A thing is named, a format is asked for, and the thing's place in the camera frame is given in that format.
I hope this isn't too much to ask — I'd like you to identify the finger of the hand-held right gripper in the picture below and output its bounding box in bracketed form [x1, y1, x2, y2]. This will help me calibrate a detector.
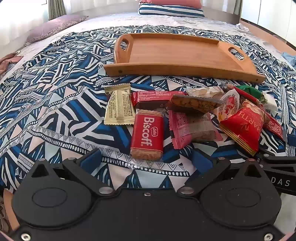
[254, 152, 296, 165]

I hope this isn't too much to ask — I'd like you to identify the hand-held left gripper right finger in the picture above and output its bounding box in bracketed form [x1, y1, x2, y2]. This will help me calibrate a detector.
[177, 149, 266, 197]

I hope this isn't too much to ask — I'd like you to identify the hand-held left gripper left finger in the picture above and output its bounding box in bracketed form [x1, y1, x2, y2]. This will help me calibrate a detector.
[30, 148, 115, 197]

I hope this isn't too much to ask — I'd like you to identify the red clear cake packet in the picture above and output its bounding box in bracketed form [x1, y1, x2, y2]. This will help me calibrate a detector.
[168, 110, 223, 149]

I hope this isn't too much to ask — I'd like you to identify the red mixed nut packet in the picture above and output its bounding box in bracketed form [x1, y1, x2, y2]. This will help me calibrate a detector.
[218, 100, 265, 156]

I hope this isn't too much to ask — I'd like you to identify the brown nut packet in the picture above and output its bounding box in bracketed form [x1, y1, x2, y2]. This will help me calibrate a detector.
[167, 95, 223, 114]

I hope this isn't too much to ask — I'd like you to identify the red caramel biscuit packet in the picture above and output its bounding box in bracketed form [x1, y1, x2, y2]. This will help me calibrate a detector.
[129, 109, 166, 161]

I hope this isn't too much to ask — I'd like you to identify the gold snack packet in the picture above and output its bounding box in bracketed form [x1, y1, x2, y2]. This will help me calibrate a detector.
[104, 83, 136, 126]

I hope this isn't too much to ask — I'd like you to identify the jelly cup red lid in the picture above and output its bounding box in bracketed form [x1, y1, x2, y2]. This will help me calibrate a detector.
[217, 89, 241, 121]

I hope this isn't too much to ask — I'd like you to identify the clear bean packet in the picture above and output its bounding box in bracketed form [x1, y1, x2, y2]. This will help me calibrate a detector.
[185, 86, 226, 99]

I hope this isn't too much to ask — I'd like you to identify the long red stick packet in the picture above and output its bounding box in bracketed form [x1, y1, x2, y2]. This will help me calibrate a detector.
[222, 83, 285, 141]

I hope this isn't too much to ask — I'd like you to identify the green snack packet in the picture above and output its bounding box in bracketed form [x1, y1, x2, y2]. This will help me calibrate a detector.
[236, 85, 267, 103]

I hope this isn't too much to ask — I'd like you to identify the red dark biscuit packet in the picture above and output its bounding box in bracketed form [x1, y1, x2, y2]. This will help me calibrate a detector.
[131, 91, 189, 114]

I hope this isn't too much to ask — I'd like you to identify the wooden tray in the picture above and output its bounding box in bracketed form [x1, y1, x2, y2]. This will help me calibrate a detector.
[103, 33, 266, 83]

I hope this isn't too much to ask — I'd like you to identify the blue patterned blanket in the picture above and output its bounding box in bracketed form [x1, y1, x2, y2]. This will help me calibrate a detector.
[0, 25, 296, 195]

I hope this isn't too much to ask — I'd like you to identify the light blue cloth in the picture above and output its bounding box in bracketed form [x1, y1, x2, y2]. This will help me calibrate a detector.
[281, 51, 296, 67]

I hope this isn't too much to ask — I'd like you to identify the brown cloth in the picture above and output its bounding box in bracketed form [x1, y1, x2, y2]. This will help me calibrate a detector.
[0, 52, 23, 75]

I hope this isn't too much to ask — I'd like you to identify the purple pillow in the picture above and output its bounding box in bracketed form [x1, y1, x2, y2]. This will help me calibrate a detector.
[25, 15, 89, 44]

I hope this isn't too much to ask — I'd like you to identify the white wardrobe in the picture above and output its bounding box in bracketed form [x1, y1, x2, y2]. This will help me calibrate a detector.
[240, 0, 296, 49]

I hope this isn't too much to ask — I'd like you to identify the blue striped pillow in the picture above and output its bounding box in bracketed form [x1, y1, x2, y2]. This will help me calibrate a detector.
[138, 3, 205, 18]

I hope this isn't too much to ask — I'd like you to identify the red pillow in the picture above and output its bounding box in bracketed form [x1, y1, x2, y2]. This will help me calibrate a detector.
[139, 0, 203, 9]

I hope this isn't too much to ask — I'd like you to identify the wooden bed frame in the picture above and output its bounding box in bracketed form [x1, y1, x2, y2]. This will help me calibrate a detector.
[239, 20, 296, 54]

